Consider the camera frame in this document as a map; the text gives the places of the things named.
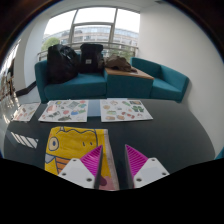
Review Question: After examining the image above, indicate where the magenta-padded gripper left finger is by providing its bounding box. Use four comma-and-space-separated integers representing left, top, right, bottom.
57, 144, 104, 190

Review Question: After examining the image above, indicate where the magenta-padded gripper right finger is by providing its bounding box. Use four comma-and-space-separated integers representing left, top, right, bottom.
124, 143, 170, 190

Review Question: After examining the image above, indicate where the orange yellow pink printed towel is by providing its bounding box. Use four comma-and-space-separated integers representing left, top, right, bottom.
44, 125, 120, 192

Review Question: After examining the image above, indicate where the white sticker sheet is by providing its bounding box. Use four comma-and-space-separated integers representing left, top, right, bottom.
38, 99, 90, 123
11, 102, 42, 122
99, 98, 154, 123

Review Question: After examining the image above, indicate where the teal sectional sofa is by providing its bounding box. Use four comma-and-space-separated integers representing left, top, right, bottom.
34, 57, 190, 104

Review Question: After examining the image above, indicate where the brown crumpled jacket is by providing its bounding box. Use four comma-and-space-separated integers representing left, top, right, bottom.
103, 54, 138, 73

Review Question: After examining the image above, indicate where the large black backpack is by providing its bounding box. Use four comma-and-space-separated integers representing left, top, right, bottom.
46, 43, 80, 84

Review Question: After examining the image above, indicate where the black backpack with label patch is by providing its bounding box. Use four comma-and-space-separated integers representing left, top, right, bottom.
78, 43, 105, 74

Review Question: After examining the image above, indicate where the metal window railing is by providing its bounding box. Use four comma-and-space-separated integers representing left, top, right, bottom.
36, 41, 139, 62

